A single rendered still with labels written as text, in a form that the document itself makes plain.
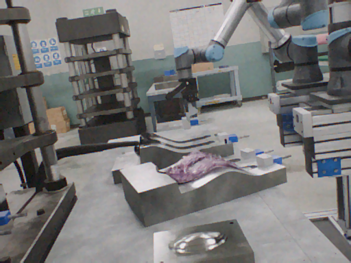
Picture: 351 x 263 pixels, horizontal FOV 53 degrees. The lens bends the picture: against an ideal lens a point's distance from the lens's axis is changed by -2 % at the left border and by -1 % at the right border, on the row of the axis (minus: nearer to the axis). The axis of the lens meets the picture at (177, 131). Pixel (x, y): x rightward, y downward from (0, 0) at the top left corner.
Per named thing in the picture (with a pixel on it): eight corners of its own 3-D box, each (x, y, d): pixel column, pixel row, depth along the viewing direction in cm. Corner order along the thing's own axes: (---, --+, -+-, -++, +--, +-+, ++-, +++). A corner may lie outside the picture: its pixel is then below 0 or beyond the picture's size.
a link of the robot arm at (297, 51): (304, 63, 169) (301, 34, 167) (287, 64, 182) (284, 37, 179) (323, 59, 173) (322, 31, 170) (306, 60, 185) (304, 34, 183)
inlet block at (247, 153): (269, 155, 139) (268, 142, 138) (277, 157, 135) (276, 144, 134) (241, 163, 135) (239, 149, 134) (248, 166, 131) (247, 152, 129)
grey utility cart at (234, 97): (236, 104, 789) (231, 62, 769) (244, 107, 738) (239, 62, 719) (188, 112, 777) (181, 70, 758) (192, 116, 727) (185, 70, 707)
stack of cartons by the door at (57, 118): (72, 129, 798) (64, 93, 781) (67, 132, 766) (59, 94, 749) (35, 135, 800) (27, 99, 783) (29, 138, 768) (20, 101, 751)
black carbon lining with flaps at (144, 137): (210, 139, 162) (208, 118, 160) (216, 147, 146) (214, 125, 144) (136, 151, 161) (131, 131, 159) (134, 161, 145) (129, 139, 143)
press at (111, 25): (148, 126, 695) (129, 18, 651) (141, 145, 544) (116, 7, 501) (101, 133, 697) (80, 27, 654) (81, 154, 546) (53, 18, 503)
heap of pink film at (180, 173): (222, 159, 133) (219, 140, 131) (247, 171, 117) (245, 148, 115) (158, 177, 125) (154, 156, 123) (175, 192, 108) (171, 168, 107)
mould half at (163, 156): (223, 148, 169) (219, 120, 167) (235, 164, 144) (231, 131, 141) (120, 165, 168) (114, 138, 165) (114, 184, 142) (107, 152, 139)
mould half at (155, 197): (245, 164, 141) (243, 138, 139) (287, 182, 117) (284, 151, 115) (125, 198, 125) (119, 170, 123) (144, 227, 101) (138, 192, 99)
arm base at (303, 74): (317, 77, 186) (316, 59, 183) (328, 80, 171) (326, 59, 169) (288, 81, 187) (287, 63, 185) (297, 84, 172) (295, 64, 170)
